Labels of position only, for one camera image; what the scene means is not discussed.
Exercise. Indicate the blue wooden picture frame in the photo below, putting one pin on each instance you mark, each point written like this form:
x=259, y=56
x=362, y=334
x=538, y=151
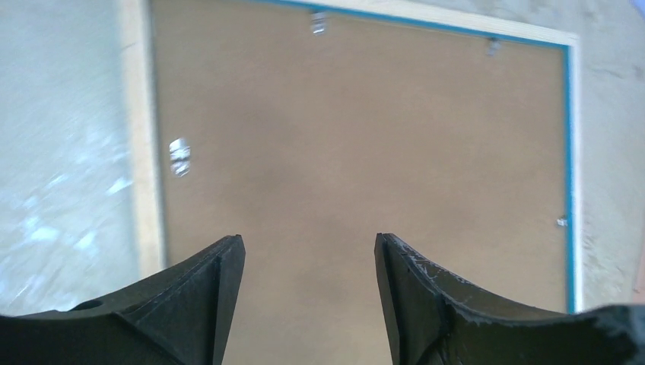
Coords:
x=137, y=32

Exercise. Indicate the brown frame backing board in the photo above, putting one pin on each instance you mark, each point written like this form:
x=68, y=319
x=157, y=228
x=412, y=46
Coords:
x=309, y=145

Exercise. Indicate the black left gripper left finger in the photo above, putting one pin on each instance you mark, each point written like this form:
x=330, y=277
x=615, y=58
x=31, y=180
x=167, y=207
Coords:
x=181, y=315

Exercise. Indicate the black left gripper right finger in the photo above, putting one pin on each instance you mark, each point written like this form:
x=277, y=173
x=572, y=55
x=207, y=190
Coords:
x=434, y=316

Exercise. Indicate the metal frame turn clip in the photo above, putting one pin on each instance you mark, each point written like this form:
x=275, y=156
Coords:
x=180, y=154

